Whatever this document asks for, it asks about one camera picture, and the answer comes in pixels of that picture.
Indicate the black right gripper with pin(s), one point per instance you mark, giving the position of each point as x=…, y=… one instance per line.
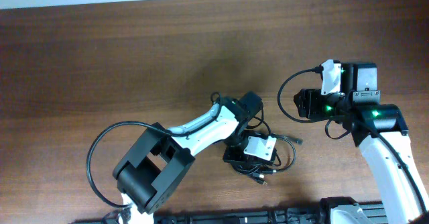
x=309, y=106

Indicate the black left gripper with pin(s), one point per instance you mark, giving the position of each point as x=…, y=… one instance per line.
x=230, y=154

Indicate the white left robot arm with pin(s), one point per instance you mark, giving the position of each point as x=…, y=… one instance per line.
x=157, y=162

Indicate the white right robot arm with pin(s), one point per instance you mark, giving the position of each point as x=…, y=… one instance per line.
x=349, y=96

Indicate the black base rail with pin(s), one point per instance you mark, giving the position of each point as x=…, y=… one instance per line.
x=328, y=210

